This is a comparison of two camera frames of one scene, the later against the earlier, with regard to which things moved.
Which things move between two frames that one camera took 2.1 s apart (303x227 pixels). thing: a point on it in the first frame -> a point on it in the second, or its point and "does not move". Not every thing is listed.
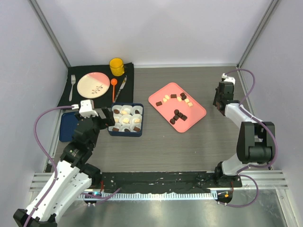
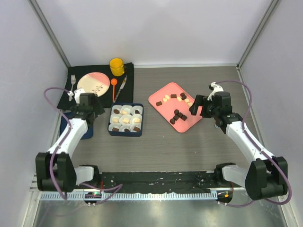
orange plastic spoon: [113, 82] does not move
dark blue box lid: [68, 122] does not move
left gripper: [108, 114] -> [98, 109]
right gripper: [215, 102] -> [200, 100]
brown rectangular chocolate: [136, 129] does not move
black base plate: [164, 182] does not move
